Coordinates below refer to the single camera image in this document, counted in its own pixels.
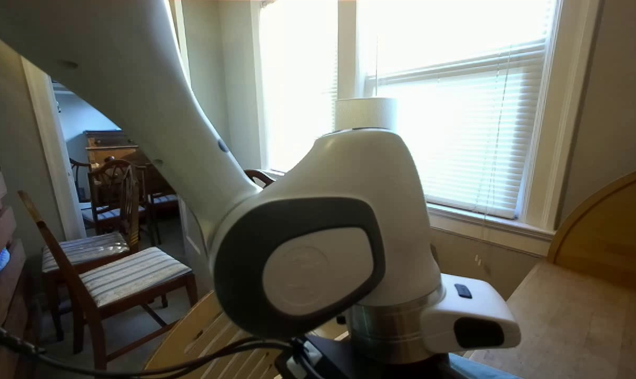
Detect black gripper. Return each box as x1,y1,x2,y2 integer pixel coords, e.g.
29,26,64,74
358,351,522,379

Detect white window blinds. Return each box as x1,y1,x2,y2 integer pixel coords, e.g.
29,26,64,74
369,49,548,220

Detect white door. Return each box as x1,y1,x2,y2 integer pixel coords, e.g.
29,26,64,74
178,198,215,280

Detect white framed window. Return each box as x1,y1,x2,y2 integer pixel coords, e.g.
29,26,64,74
251,0,604,259

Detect dark chair striped cushion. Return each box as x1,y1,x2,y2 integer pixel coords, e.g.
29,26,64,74
18,188,200,372

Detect dark wood dining chair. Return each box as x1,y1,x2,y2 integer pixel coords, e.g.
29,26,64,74
137,160,183,243
41,153,152,339

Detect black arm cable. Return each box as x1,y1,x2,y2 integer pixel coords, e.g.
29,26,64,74
0,314,299,379

